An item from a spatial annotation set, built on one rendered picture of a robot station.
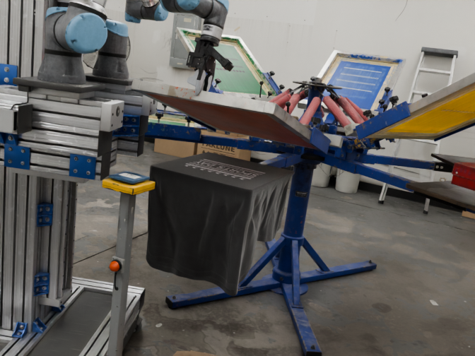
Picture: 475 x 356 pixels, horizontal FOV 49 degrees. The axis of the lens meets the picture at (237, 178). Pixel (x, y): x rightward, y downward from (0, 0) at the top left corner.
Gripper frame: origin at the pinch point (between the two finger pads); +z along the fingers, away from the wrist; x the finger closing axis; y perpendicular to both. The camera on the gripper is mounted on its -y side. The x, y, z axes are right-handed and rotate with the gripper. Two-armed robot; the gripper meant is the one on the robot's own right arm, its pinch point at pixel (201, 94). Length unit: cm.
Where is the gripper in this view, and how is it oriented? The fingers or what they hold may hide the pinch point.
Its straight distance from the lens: 188.5
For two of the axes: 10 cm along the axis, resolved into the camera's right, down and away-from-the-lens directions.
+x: -3.8, -1.1, -9.2
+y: -9.0, -2.1, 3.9
